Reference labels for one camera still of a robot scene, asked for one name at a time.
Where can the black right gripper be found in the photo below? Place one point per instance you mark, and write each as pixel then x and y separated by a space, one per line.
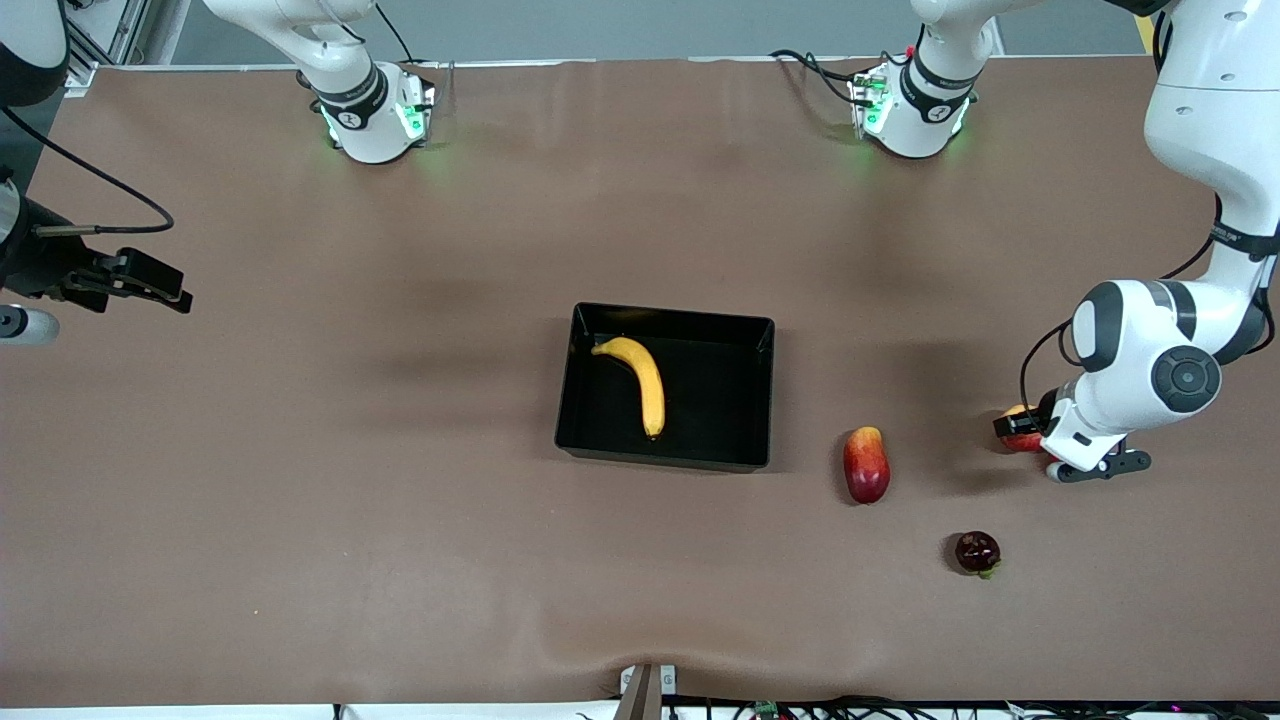
pixel 40 270

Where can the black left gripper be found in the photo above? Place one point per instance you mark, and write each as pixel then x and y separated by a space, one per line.
pixel 1046 407

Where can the red yellow striped apple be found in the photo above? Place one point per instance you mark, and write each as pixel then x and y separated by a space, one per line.
pixel 1022 446

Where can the yellow banana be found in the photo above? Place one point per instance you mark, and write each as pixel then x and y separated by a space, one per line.
pixel 650 385

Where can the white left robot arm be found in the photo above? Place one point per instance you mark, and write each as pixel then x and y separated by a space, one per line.
pixel 1190 120

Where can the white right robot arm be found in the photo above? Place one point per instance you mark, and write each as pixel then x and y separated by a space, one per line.
pixel 370 140

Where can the black plastic box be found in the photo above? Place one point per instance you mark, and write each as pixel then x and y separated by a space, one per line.
pixel 720 400

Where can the dark purple mangosteen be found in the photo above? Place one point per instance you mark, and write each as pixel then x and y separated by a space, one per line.
pixel 977 553

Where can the red yellow mango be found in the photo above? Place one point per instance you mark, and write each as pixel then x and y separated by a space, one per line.
pixel 866 470

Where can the aluminium frame profile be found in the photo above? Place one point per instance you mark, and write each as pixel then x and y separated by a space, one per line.
pixel 110 30

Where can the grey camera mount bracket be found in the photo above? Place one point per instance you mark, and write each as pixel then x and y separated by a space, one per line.
pixel 645 695

